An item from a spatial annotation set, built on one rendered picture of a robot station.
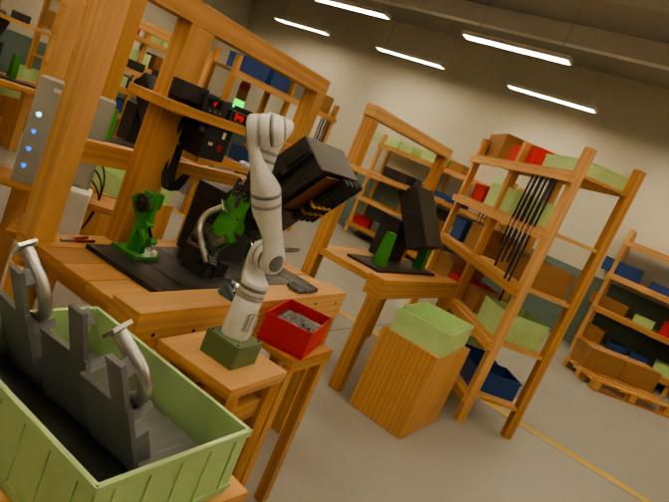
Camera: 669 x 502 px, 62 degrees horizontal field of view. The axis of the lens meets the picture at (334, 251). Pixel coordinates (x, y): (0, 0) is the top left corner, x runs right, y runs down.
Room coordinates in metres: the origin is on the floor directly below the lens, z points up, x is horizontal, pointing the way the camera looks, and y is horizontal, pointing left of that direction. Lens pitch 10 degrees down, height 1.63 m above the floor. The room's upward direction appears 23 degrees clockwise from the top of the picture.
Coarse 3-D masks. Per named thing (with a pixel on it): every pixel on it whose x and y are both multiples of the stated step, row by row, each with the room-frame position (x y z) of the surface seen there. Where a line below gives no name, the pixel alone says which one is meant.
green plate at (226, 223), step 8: (232, 200) 2.41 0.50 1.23; (240, 200) 2.40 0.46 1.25; (248, 200) 2.39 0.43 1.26; (232, 208) 2.39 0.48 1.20; (240, 208) 2.38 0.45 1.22; (248, 208) 2.38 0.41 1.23; (224, 216) 2.39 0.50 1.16; (232, 216) 2.38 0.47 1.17; (240, 216) 2.37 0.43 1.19; (216, 224) 2.39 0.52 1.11; (224, 224) 2.37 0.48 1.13; (232, 224) 2.36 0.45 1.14; (240, 224) 2.39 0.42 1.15; (216, 232) 2.37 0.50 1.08; (224, 232) 2.36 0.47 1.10; (232, 232) 2.35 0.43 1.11; (240, 232) 2.41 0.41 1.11
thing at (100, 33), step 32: (96, 0) 1.97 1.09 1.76; (128, 0) 2.02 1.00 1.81; (96, 32) 1.95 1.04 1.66; (192, 32) 2.31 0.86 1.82; (96, 64) 1.98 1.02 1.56; (192, 64) 2.36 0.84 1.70; (64, 96) 1.98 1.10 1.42; (96, 96) 2.01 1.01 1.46; (320, 96) 3.25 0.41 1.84; (64, 128) 1.96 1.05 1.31; (160, 128) 2.32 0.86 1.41; (64, 160) 1.97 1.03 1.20; (160, 160) 2.37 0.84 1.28; (32, 192) 1.98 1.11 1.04; (64, 192) 2.01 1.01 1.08; (128, 192) 2.31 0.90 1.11; (32, 224) 1.96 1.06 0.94; (128, 224) 2.32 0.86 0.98
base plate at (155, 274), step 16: (112, 256) 2.08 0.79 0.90; (160, 256) 2.32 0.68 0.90; (176, 256) 2.41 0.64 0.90; (128, 272) 1.99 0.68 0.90; (144, 272) 2.06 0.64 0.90; (160, 272) 2.13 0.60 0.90; (176, 272) 2.21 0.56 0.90; (240, 272) 2.57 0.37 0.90; (288, 272) 2.94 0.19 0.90; (160, 288) 1.96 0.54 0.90; (176, 288) 2.03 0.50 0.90; (192, 288) 2.10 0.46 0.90; (208, 288) 2.18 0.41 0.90
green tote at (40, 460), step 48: (0, 336) 1.25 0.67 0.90; (96, 336) 1.45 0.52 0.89; (0, 384) 0.98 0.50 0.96; (192, 384) 1.27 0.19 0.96; (0, 432) 0.96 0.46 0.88; (48, 432) 0.90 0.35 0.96; (192, 432) 1.24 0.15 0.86; (240, 432) 1.15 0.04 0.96; (0, 480) 0.93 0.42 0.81; (48, 480) 0.88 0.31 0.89; (96, 480) 0.84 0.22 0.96; (144, 480) 0.92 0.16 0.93; (192, 480) 1.05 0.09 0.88
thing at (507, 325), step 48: (480, 144) 6.35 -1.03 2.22; (528, 144) 5.24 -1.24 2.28; (480, 192) 5.84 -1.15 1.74; (528, 192) 4.69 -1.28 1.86; (576, 192) 4.20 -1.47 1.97; (624, 192) 4.27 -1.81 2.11; (480, 240) 5.25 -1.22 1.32; (528, 240) 4.34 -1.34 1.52; (480, 288) 5.25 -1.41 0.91; (528, 288) 4.20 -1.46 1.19; (576, 288) 4.29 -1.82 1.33; (480, 336) 4.35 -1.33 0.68; (528, 336) 4.36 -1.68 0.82; (480, 384) 4.20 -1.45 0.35; (528, 384) 4.28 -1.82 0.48
